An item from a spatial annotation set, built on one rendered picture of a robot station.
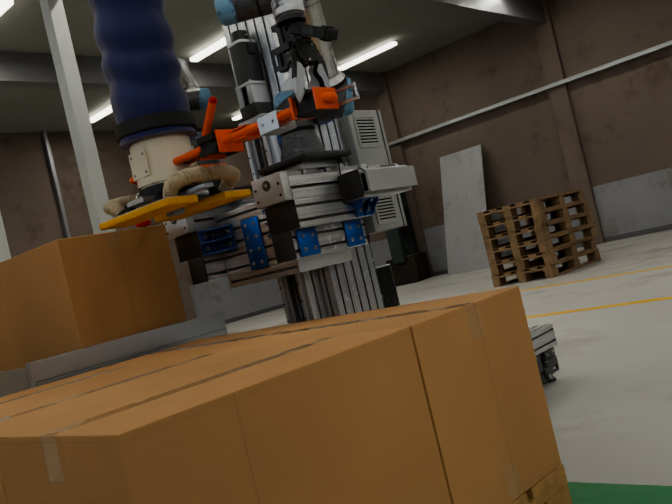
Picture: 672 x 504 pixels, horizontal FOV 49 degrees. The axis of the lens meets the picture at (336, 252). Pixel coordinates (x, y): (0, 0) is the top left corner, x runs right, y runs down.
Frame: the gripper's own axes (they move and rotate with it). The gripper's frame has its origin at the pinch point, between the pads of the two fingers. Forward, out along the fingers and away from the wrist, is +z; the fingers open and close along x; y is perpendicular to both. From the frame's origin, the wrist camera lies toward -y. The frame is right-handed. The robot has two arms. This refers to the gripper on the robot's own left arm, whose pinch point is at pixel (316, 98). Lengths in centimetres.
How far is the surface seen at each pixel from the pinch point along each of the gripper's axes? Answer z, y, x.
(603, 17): -239, 274, -1031
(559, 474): 94, -30, -15
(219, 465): 61, -27, 69
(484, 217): 22, 305, -596
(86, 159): -81, 372, -170
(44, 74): -269, 699, -345
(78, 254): 17, 100, 10
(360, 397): 61, -28, 40
